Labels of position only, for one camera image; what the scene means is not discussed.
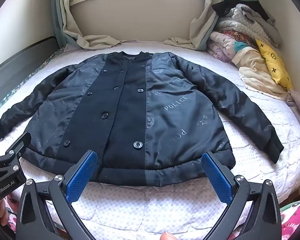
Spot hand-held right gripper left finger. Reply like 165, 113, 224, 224
15, 150, 98, 240

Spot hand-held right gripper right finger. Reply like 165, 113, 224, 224
201, 151, 282, 240

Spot black printed jacket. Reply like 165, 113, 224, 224
0, 51, 285, 187

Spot person's left hand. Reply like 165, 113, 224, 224
0, 200, 11, 228

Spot person's right hand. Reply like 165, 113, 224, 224
159, 231, 176, 240

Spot green floral bed sheet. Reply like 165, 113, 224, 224
0, 47, 66, 117

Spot white dotted quilted bed cover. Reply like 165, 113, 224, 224
0, 40, 300, 233

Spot pink printed pyjama pants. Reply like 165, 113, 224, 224
4, 195, 300, 240

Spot brown striped cloth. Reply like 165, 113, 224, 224
286, 89, 300, 133

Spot cream blanket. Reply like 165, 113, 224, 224
231, 41, 290, 101

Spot yellow patterned pillow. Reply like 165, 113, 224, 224
255, 39, 293, 91

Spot lilac floral blanket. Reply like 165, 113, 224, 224
206, 31, 241, 63

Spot colourful floral quilt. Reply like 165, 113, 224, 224
215, 29, 258, 48

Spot grey dotted quilt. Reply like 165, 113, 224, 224
216, 4, 283, 48

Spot grey garment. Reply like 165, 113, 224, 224
236, 4, 277, 27

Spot black cloth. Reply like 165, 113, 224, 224
211, 0, 270, 21

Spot dark grey bed rail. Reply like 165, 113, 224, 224
0, 36, 63, 105

